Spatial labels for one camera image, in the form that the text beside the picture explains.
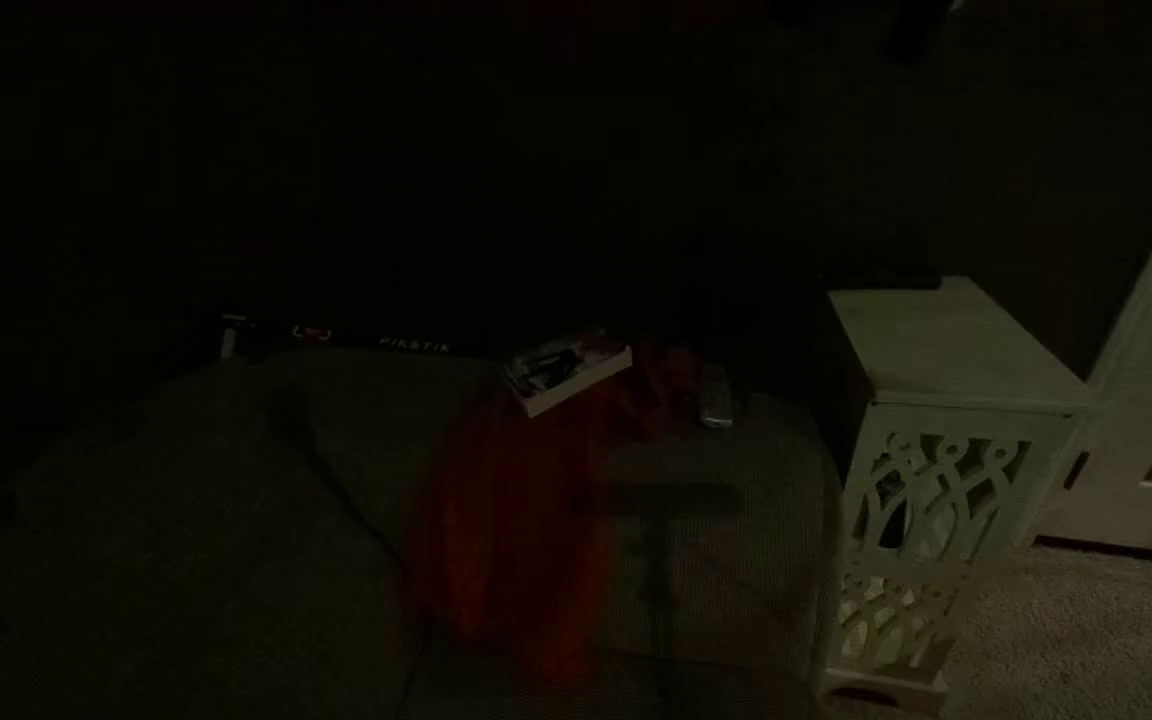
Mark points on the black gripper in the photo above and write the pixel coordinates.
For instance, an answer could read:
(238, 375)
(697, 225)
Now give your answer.
(918, 25)

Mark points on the white box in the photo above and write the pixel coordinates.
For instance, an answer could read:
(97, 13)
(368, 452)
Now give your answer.
(936, 466)

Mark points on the red cloth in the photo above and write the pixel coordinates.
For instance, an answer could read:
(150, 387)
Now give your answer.
(521, 533)

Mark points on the grey couch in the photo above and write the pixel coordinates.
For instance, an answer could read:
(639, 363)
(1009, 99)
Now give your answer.
(201, 533)

